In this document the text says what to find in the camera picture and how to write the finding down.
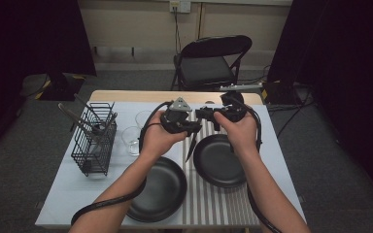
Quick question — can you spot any black wire cutlery basket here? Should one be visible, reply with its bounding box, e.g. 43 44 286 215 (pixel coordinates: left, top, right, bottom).
71 102 119 178

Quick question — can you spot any black wall cable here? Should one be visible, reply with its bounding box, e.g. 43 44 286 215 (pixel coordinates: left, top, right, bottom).
173 6 183 55

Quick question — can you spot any steel cutlery piece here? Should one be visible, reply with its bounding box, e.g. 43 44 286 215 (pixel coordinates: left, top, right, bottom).
57 102 98 137
73 93 106 129
91 112 119 154

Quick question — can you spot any black folding chair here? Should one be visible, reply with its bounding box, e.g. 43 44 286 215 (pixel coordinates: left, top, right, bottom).
170 34 254 93

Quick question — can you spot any black plate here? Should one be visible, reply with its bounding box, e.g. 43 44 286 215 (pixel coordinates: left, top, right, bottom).
125 156 187 223
192 134 249 188

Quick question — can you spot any black curtain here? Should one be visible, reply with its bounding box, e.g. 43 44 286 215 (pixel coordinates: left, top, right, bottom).
0 0 97 163
266 0 373 208

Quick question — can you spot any left hand-held gripper cable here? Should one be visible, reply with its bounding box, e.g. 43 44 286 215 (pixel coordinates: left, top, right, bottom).
71 100 173 226

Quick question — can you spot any striped placemat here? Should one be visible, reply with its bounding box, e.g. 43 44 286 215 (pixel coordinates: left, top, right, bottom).
182 110 263 226

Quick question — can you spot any person's left hand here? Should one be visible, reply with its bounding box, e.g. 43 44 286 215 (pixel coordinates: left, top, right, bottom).
139 111 187 160

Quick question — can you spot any black floor cable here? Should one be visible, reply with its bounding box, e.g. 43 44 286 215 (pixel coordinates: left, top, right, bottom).
266 86 317 139

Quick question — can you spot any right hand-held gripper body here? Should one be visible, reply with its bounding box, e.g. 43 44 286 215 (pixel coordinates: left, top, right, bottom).
219 83 263 123

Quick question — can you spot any beige wall conduit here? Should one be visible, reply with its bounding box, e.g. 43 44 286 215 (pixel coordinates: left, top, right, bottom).
197 2 206 41

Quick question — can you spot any white wall outlet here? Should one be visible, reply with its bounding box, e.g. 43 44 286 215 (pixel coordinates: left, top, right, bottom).
169 0 192 14

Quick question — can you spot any black stand base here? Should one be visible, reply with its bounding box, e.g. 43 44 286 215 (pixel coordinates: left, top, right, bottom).
38 71 86 102
259 79 303 105

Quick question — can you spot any person's right hand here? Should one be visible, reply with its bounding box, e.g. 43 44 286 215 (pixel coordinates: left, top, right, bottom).
213 111 259 155

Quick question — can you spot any clear drinking glass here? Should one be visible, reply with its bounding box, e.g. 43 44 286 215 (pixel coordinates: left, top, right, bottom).
121 125 143 157
135 110 153 130

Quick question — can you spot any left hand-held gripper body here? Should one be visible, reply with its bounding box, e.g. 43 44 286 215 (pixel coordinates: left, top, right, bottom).
159 96 192 135

